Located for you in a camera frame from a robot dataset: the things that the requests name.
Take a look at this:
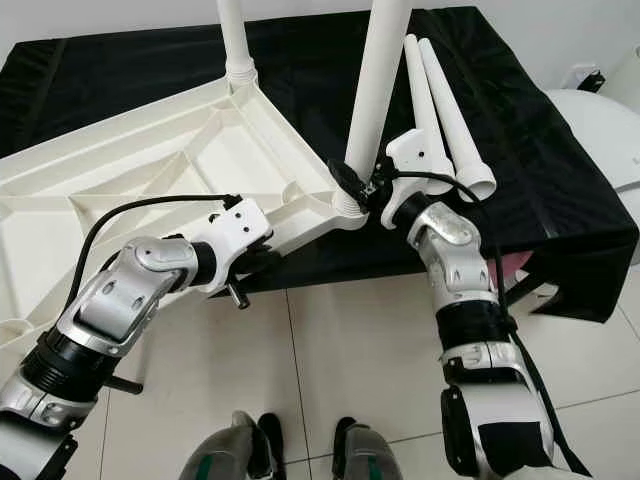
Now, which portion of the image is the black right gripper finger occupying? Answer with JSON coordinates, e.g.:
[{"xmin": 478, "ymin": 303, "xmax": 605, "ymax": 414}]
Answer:
[{"xmin": 326, "ymin": 157, "xmax": 370, "ymax": 202}]

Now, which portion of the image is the white plastic table top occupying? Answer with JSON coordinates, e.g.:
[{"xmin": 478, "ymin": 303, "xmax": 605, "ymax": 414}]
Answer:
[{"xmin": 0, "ymin": 78, "xmax": 370, "ymax": 333}]

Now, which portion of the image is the black tablecloth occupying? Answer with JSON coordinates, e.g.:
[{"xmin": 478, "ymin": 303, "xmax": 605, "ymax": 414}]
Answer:
[{"xmin": 0, "ymin": 5, "xmax": 640, "ymax": 324}]

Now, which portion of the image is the grey robot right leg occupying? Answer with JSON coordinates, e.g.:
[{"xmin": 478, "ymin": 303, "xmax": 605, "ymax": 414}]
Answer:
[{"xmin": 332, "ymin": 418, "xmax": 407, "ymax": 480}]

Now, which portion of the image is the white round appliance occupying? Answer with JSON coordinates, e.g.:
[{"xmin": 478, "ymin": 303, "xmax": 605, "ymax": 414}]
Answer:
[{"xmin": 540, "ymin": 88, "xmax": 640, "ymax": 303}]

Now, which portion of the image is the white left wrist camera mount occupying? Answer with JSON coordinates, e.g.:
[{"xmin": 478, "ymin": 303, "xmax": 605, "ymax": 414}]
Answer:
[{"xmin": 205, "ymin": 197, "xmax": 277, "ymax": 295}]

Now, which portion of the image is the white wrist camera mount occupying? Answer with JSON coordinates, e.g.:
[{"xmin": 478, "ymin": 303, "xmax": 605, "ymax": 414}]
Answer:
[
  {"xmin": 382, "ymin": 128, "xmax": 452, "ymax": 230},
  {"xmin": 205, "ymin": 197, "xmax": 277, "ymax": 295}
]

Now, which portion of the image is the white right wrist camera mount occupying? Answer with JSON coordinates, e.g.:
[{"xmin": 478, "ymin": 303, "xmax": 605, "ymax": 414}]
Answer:
[{"xmin": 382, "ymin": 128, "xmax": 452, "ymax": 230}]

